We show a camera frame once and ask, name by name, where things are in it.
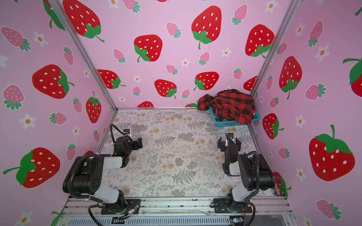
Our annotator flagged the teal plastic basket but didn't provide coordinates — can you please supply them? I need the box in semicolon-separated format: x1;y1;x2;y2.
209;108;260;127

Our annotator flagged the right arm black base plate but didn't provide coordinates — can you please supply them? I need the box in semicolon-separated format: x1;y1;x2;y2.
210;198;253;214

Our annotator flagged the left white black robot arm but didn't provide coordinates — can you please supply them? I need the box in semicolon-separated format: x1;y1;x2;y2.
62;136;143;213

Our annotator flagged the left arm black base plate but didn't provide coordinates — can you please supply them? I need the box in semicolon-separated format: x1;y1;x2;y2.
101;199;141;215

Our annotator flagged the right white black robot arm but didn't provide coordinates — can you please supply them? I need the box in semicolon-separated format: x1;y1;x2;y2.
213;133;276;213

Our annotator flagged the aluminium rail frame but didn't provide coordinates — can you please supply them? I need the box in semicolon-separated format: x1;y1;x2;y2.
53;196;298;226

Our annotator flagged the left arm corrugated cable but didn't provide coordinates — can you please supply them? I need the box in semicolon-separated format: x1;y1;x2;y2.
67;153;100;198

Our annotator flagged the red black plaid shirt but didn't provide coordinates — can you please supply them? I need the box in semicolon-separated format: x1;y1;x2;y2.
198;89;256;125

